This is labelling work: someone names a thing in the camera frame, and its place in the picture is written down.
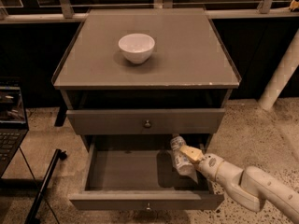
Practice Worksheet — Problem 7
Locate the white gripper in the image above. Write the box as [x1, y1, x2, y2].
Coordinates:
[179, 145, 224, 183]

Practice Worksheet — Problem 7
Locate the black laptop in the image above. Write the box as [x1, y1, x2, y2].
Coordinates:
[0, 77, 29, 177]

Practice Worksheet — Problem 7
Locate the grey top drawer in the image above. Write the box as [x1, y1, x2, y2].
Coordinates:
[66, 108, 225, 135]

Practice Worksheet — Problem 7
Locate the grey drawer cabinet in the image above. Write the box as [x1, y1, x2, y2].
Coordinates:
[51, 7, 243, 151]

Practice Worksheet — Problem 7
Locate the metal window railing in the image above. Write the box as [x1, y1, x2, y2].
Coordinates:
[0, 0, 299, 23]

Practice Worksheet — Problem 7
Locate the clear plastic water bottle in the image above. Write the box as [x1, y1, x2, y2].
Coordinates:
[170, 133, 198, 183]

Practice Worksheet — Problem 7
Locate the round top drawer knob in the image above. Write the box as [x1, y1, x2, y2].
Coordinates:
[144, 119, 151, 129]

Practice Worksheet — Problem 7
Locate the black laptop stand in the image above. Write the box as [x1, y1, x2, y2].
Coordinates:
[20, 148, 67, 224]

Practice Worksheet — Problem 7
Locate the white ceramic bowl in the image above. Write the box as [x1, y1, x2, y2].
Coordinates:
[118, 34, 155, 64]

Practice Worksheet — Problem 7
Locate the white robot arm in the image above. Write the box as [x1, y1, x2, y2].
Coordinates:
[179, 31, 299, 224]

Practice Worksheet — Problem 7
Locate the open grey middle drawer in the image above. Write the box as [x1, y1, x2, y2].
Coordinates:
[70, 134, 224, 211]

